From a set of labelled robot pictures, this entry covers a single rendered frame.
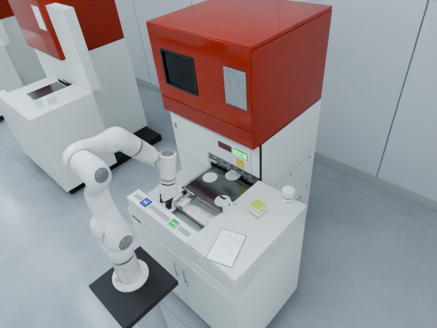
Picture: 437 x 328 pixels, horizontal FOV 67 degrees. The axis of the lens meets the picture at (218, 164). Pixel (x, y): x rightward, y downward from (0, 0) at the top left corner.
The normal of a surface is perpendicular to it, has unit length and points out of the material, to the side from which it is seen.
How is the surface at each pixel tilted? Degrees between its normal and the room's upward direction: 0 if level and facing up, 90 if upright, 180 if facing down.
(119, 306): 1
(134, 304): 1
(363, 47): 90
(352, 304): 0
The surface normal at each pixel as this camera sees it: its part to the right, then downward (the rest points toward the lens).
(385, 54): -0.68, 0.50
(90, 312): -0.08, -0.77
